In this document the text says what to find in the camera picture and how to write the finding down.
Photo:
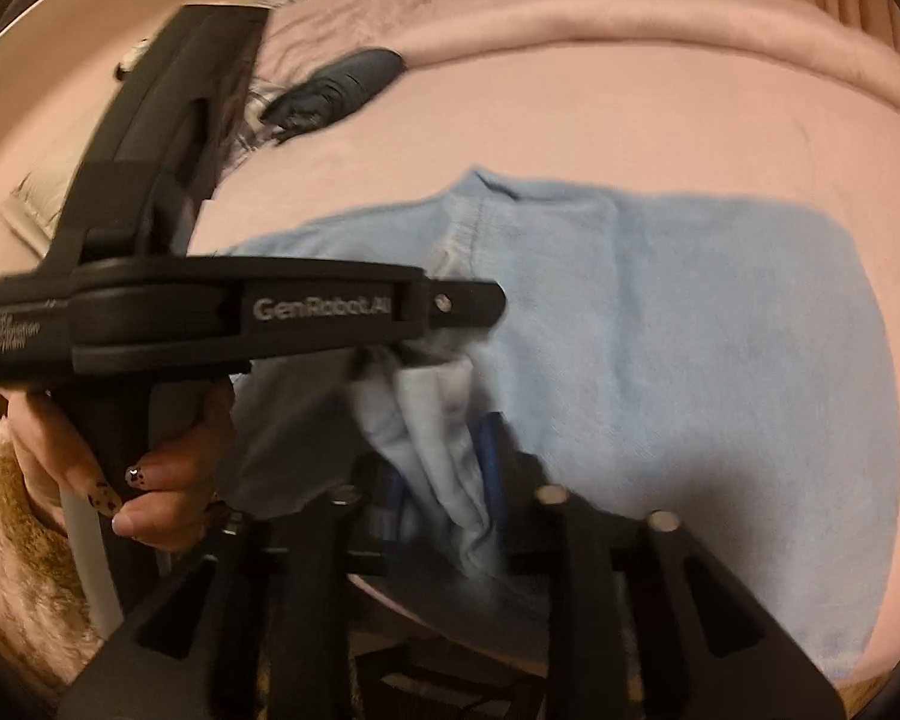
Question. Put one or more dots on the plaid pillow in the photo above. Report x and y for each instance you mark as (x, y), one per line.
(251, 120)

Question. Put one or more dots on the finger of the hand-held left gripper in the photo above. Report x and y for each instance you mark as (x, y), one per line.
(469, 302)

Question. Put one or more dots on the pink pillow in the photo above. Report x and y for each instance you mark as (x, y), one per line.
(330, 30)

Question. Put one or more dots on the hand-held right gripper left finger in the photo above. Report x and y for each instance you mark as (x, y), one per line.
(382, 510)

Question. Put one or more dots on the person's left hand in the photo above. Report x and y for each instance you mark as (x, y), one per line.
(172, 480)

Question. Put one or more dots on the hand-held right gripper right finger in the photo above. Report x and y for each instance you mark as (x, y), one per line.
(493, 457)

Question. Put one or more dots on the light blue denim pants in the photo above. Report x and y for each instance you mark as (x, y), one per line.
(682, 352)

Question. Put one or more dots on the folded dark grey clothes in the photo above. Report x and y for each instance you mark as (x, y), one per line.
(345, 82)

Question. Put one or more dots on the pink duvet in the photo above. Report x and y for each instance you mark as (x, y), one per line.
(645, 30)

